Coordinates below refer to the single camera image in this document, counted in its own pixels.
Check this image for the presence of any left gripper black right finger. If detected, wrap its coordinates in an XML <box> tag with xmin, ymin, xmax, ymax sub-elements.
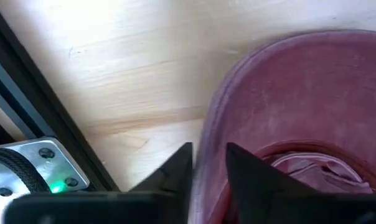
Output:
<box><xmin>227</xmin><ymin>142</ymin><xmax>319</xmax><ymax>200</ymax></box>

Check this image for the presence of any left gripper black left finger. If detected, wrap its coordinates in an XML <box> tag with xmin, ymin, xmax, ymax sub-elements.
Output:
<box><xmin>129</xmin><ymin>142</ymin><xmax>194</xmax><ymax>195</ymax></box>

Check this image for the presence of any maroon cap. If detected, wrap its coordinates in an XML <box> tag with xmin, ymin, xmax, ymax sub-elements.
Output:
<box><xmin>187</xmin><ymin>29</ymin><xmax>376</xmax><ymax>224</ymax></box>

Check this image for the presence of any silver metal plate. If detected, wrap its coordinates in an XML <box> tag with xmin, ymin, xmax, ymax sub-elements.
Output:
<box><xmin>0</xmin><ymin>136</ymin><xmax>91</xmax><ymax>200</ymax></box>

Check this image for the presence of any black braided cable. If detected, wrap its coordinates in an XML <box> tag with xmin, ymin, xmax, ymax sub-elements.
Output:
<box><xmin>0</xmin><ymin>147</ymin><xmax>50</xmax><ymax>194</ymax></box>

